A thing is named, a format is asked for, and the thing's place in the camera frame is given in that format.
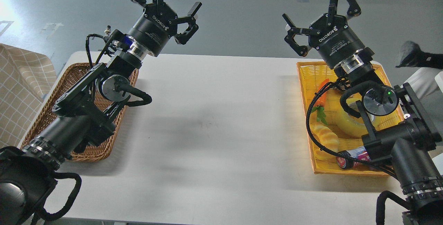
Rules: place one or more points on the yellow plastic basket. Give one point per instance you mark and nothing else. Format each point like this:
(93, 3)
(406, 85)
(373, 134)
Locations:
(320, 99)

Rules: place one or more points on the yellow tape roll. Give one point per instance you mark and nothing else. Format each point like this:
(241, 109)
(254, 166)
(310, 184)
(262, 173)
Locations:
(350, 125)

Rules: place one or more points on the brown wicker basket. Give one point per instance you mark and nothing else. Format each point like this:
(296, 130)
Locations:
(79, 121)

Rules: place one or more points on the yellow toy croissant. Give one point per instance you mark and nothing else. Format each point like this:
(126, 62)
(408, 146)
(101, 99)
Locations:
(327, 138)

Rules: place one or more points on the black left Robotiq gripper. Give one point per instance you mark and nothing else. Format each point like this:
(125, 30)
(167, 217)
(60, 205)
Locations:
(156, 25)

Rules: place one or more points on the red black can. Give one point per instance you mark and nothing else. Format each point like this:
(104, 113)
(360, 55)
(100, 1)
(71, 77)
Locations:
(359, 153)

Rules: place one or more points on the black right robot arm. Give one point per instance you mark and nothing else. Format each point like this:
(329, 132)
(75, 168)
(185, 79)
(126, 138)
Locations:
(400, 132)

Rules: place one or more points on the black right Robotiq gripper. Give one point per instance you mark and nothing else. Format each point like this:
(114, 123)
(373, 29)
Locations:
(337, 39)

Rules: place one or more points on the beige checkered cloth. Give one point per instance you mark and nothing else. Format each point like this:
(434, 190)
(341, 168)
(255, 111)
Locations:
(25, 79)

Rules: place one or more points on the black shoe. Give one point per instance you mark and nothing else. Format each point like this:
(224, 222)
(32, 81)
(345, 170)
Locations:
(411, 55)

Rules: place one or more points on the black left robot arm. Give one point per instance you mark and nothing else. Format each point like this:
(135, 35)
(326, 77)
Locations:
(31, 184)

